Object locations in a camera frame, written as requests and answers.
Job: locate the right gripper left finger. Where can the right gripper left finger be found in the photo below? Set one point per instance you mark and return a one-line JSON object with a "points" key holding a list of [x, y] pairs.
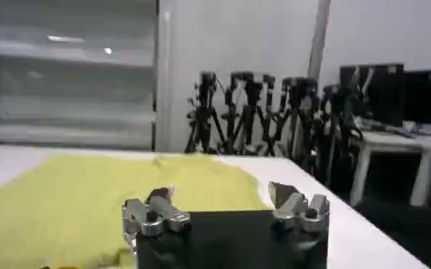
{"points": [[153, 215]]}

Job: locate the black computer monitor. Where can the black computer monitor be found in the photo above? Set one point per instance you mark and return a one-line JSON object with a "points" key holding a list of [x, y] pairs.
{"points": [[421, 95], [379, 91]]}

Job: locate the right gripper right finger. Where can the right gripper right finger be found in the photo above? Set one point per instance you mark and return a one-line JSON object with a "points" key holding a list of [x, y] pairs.
{"points": [[295, 210]]}

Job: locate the black tripod with camera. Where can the black tripod with camera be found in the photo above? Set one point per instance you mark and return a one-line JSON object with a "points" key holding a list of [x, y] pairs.
{"points": [[251, 109], [202, 113], [297, 106], [337, 120]]}

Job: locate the yellow-green shirt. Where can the yellow-green shirt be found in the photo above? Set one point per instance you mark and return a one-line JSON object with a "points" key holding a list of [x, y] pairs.
{"points": [[72, 204]]}

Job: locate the white desk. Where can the white desk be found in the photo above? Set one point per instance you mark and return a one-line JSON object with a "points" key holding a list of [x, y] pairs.
{"points": [[387, 142]]}

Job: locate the empty white shelf rack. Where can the empty white shelf rack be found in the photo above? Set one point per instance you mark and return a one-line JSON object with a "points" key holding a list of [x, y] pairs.
{"points": [[65, 91]]}

